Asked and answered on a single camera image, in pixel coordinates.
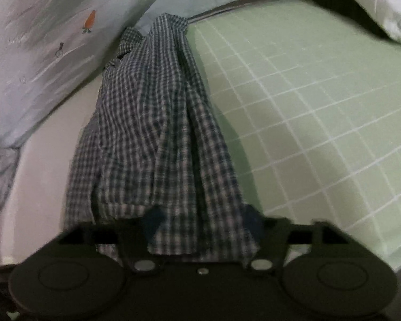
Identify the red white striped blanket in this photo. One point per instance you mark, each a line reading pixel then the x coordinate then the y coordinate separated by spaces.
pixel 381 6

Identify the green grid mat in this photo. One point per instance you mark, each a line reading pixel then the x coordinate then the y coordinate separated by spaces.
pixel 304 107

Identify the blue white plaid shirt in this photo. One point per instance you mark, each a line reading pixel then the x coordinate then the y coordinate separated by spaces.
pixel 147 123

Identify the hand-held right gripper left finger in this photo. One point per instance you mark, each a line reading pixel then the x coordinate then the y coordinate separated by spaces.
pixel 152 220

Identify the carrot print light blue quilt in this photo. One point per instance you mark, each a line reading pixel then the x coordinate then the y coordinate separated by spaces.
pixel 53 13

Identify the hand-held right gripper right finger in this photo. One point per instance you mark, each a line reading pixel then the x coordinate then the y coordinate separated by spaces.
pixel 252 220

